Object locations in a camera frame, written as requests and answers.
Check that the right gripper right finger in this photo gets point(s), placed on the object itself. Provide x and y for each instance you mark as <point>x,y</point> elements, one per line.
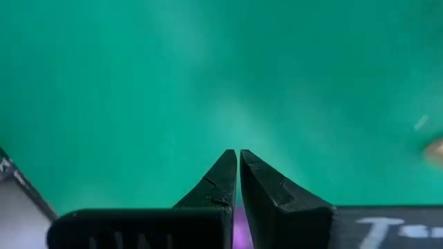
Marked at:
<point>277,221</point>

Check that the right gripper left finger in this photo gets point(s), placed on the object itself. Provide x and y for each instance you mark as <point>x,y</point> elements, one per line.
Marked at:
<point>207,224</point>

